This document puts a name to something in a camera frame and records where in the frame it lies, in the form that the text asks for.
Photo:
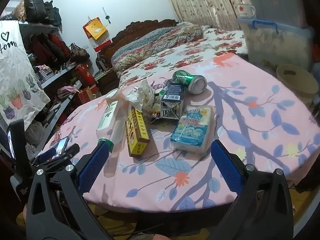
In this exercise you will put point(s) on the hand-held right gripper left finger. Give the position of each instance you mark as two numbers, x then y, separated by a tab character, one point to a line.
92	165

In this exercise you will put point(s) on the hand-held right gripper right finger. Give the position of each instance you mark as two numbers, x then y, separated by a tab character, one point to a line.
226	167

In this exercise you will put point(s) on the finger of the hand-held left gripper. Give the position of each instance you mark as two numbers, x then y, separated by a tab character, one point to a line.
71	149
46	156

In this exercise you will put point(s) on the clear bottle green cap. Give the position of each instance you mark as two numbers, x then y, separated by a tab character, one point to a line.
110	120

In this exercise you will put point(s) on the blue white tissue packet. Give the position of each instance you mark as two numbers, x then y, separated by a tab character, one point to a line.
192	127

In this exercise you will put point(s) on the yellow cardboard box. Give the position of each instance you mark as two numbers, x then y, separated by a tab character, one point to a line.
136	132

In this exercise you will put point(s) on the silver foil wrapper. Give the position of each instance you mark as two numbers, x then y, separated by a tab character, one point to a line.
155	117

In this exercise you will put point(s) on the white wrapper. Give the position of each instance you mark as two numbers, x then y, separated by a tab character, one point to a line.
143	96

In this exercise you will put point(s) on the dark blue drink carton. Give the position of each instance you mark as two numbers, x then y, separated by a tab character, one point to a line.
172	97

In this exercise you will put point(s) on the green drink can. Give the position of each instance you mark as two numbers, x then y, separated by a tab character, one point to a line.
190	81

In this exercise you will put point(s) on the beige waste basket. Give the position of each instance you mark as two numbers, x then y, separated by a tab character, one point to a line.
300	85

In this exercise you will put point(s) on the pink floral tablecloth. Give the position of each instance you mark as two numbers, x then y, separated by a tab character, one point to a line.
250	135

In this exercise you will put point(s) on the white cloth with plant print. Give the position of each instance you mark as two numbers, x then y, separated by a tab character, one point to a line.
15	75

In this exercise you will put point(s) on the grey metal shelf rack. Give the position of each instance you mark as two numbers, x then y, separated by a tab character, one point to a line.
56	76

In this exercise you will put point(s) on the red gift bag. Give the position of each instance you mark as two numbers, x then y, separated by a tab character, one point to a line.
86	76

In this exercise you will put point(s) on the brown handbag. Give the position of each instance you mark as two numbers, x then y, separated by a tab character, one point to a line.
78	52

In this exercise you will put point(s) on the red hanging clothes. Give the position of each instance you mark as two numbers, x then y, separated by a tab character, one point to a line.
50	50

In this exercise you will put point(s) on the white red floral bedsheet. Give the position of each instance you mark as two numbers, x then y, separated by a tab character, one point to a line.
190	52

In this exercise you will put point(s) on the carved wooden headboard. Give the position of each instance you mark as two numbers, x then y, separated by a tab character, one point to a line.
125	31

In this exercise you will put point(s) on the folded floral quilt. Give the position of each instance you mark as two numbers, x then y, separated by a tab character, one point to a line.
155	42

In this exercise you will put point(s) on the hanging keys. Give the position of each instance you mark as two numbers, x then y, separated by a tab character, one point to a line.
107	17

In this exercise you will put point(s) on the black bag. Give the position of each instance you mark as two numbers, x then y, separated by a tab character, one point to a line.
37	7

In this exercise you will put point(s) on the white enamel mug red star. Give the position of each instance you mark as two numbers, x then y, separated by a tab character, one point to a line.
241	10

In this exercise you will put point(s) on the yellow red wall calendar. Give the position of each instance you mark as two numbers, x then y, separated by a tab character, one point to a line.
96	31

